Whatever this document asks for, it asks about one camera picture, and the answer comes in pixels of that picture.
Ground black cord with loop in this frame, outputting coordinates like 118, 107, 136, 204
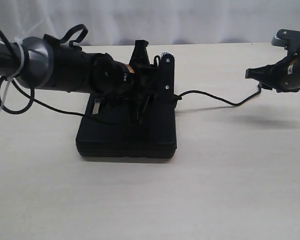
92, 83, 263, 118

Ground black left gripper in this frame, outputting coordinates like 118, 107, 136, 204
127, 39, 162, 125

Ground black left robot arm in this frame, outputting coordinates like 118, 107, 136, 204
0, 35, 161, 120

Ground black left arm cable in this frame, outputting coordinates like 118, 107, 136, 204
0, 23, 91, 126

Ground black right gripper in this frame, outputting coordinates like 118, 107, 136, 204
245, 56, 300, 93

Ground black wrist camera mount plate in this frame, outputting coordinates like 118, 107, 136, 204
159, 51, 175, 101

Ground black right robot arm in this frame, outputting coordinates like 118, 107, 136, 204
245, 55, 300, 93

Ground white curtain backdrop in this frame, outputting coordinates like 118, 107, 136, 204
0, 0, 300, 46

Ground black plastic carrying case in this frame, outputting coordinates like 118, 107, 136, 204
75, 94, 177, 159

